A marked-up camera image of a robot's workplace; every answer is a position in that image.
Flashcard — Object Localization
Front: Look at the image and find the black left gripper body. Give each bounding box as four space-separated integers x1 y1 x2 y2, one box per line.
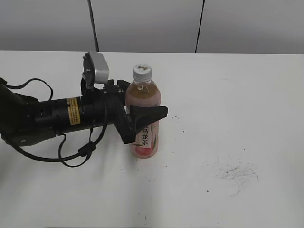
104 79 136 144

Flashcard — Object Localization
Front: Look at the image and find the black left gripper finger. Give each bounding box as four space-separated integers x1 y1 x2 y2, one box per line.
129 105 168 131
117 80 130 93

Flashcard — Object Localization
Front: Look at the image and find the peach oolong tea bottle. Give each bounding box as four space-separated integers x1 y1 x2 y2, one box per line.
124 78 162 160

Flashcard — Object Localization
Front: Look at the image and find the white bottle cap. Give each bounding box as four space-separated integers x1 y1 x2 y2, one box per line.
133 64 152 83

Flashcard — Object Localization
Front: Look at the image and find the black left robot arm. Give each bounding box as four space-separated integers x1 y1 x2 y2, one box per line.
0 79 168 147

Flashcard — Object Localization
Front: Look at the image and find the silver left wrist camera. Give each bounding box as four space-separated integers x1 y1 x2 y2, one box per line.
83 50 110 89

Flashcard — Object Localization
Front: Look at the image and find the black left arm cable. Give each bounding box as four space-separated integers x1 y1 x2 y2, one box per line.
0 78 107 168

